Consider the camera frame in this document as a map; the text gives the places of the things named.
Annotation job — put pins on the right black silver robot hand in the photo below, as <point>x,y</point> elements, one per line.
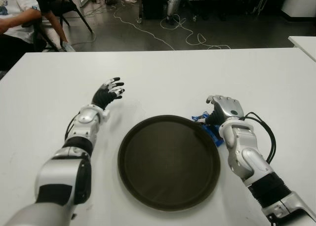
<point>229,107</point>

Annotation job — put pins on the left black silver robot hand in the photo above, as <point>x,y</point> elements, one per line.
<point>103,97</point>

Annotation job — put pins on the blue Oreo packet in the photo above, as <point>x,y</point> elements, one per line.
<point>214,138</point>

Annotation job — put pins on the left silver black robot arm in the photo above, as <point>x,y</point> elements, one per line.
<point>81,127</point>

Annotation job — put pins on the right silver black robot arm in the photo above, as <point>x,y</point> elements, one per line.
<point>247,159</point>

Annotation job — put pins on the round dark brown tray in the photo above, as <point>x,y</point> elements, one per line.
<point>168,164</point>

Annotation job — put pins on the black chair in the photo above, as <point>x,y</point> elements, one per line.
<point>69,6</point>
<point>43,38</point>

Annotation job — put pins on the person in black shorts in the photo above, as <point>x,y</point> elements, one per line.
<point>58,26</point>

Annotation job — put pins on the white neighbouring table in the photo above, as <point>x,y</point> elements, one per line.
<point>306,44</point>

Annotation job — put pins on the white power strip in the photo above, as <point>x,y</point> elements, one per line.
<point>130,0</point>

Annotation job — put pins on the black cabinet on casters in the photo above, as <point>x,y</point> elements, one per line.
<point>153,4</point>

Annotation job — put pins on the black desk with casters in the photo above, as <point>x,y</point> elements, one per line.
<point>209,2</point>

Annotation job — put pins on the black folded chairs stack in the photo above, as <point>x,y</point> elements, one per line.
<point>259,4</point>

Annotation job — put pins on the white curved counter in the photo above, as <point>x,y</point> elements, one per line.
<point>301,1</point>

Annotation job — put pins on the person in white shirt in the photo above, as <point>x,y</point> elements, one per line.
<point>12,4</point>

